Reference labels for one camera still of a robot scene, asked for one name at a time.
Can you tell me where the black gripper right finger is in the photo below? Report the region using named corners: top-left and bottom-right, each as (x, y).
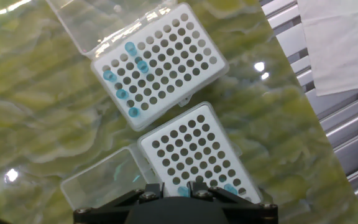
top-left (187, 181), bottom-right (278, 224)

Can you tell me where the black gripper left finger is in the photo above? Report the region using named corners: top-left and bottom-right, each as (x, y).
top-left (73, 181), bottom-right (167, 224)

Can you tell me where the white pipette tip holder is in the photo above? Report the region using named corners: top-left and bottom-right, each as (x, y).
top-left (60, 101), bottom-right (264, 212)
top-left (45, 0), bottom-right (230, 132)

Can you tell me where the green marble pattern mat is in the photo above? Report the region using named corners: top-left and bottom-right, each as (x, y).
top-left (0, 0), bottom-right (358, 224)

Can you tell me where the white paper sheet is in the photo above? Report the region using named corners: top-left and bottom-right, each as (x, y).
top-left (296, 0), bottom-right (358, 97)

